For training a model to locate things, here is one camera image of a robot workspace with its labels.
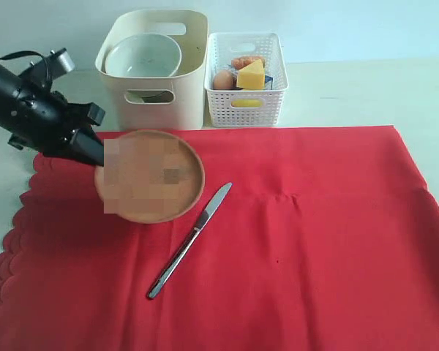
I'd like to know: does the pale green ceramic bowl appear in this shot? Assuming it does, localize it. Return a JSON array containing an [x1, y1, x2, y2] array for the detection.
[[104, 33, 182, 78]]

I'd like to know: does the stainless steel table knife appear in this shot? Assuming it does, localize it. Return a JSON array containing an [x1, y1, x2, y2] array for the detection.
[[146, 182, 233, 300]]

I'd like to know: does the red tablecloth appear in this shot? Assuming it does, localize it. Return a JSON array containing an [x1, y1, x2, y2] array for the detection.
[[0, 127, 439, 350]]

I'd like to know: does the small milk carton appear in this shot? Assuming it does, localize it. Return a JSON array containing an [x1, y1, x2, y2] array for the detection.
[[263, 75, 274, 90]]

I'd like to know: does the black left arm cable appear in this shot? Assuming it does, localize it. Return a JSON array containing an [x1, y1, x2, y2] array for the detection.
[[0, 50, 56, 140]]

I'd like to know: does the yellow cheese wedge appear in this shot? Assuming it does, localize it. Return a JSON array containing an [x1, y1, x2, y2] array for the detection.
[[236, 59, 266, 91]]

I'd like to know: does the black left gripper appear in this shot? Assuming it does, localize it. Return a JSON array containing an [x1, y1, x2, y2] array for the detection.
[[7, 87, 105, 167]]

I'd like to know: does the brown egg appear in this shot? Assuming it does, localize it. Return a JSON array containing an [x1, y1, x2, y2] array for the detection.
[[212, 69, 235, 90]]

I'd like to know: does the fried chicken piece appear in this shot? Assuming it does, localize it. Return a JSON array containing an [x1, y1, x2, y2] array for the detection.
[[230, 56, 266, 70]]

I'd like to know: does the brown wooden plate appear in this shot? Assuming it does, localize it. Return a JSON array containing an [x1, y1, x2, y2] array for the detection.
[[94, 129, 206, 224]]

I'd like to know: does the cream plastic bin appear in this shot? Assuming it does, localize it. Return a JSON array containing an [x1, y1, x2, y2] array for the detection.
[[94, 9, 209, 130]]

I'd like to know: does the white perforated plastic basket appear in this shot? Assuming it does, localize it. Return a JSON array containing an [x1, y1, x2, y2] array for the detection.
[[204, 32, 289, 128]]

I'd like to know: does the yellow lemon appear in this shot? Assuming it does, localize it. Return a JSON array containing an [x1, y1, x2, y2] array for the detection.
[[231, 99, 263, 108]]

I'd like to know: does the stainless steel cup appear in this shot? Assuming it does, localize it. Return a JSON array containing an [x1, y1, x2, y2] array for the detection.
[[124, 90, 173, 105]]

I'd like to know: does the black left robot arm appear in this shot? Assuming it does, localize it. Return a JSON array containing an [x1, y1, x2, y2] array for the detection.
[[0, 51, 105, 167]]

